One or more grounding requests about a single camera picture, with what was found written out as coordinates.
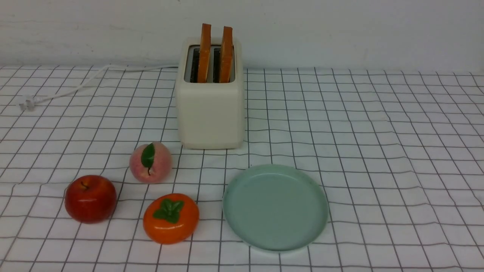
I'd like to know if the toasted bread slice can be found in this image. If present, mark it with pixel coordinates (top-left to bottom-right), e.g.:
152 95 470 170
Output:
219 26 233 83
197 23 211 83

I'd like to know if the pink peach with leaf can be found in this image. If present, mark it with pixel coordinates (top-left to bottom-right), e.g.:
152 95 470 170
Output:
129 141 172 184

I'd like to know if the cream two-slot toaster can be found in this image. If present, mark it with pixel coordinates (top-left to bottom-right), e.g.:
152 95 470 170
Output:
174 37 247 150

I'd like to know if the light green round plate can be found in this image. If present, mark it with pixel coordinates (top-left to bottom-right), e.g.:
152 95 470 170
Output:
222 164 329 253

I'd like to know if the orange persimmon with green leaf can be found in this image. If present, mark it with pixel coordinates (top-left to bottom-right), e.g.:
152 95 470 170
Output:
143 193 200 244

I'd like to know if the white grid tablecloth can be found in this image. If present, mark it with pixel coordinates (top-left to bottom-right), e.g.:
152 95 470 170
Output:
0 65 484 272

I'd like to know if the red apple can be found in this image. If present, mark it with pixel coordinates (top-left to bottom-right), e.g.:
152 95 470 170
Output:
64 175 117 224

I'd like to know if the white power cord with plug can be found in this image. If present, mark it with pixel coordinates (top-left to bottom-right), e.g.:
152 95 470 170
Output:
19 64 178 111

